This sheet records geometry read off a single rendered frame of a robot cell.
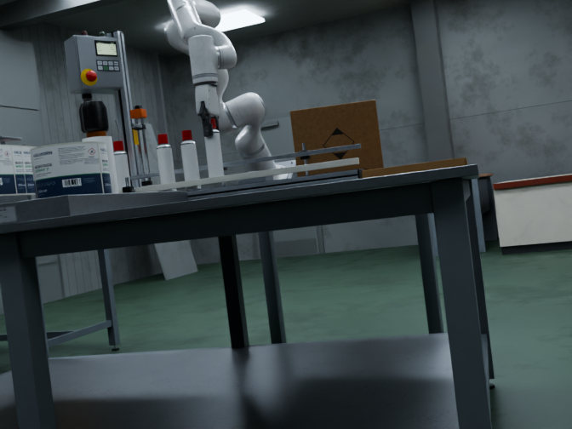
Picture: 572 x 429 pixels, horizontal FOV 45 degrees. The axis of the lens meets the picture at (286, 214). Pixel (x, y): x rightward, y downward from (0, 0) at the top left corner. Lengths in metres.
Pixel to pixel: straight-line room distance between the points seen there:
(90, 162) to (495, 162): 8.33
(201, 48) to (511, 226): 5.63
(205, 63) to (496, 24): 7.97
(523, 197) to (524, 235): 0.39
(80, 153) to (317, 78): 8.75
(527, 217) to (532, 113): 2.61
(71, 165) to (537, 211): 6.15
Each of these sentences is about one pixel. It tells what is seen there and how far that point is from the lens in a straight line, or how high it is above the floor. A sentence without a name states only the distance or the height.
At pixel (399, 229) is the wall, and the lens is 10.11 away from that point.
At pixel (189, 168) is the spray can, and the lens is 2.34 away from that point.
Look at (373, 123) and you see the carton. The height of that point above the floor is 1.04.
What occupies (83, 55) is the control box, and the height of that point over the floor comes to 1.40.
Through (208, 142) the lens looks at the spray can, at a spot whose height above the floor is 1.03.
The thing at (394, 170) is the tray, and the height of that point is 0.86.
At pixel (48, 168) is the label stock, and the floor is 0.97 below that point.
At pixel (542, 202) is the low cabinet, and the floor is 0.50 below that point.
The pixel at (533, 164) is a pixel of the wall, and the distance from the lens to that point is 9.85.
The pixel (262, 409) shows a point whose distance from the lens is 2.07.
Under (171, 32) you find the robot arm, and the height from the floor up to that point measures 1.50.
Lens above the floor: 0.80
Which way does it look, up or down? 1 degrees down
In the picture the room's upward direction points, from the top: 7 degrees counter-clockwise
